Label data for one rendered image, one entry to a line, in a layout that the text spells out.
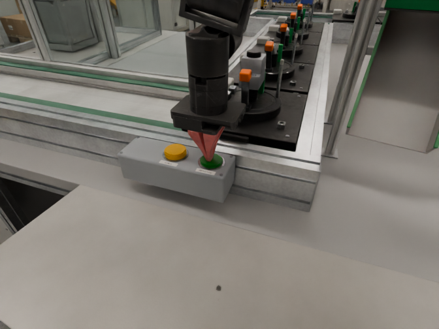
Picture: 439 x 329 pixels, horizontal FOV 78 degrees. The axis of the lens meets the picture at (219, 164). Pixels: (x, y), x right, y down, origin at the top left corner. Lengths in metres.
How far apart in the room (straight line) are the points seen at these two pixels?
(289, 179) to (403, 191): 0.27
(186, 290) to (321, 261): 0.22
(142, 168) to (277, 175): 0.25
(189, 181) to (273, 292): 0.22
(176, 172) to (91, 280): 0.21
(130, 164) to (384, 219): 0.48
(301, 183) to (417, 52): 0.31
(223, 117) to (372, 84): 0.31
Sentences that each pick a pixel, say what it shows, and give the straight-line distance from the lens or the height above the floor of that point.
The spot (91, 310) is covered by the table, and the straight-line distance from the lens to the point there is 0.46.
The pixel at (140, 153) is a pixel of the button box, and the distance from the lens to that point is 0.52.
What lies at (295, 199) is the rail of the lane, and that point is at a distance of 0.54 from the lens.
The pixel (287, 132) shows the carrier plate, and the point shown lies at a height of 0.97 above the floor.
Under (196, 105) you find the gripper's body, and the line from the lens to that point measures 0.40.
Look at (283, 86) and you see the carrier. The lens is 0.78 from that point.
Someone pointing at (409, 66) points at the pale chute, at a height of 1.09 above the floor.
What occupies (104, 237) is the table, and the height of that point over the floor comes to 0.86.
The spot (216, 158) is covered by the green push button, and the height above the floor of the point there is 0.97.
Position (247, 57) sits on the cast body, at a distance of 0.60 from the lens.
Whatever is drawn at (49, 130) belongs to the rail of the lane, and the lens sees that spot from 0.76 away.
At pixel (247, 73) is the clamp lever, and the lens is 0.54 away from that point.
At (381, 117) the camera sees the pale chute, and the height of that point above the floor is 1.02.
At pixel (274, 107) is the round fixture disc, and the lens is 0.61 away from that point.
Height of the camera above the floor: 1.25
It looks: 38 degrees down
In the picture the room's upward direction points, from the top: straight up
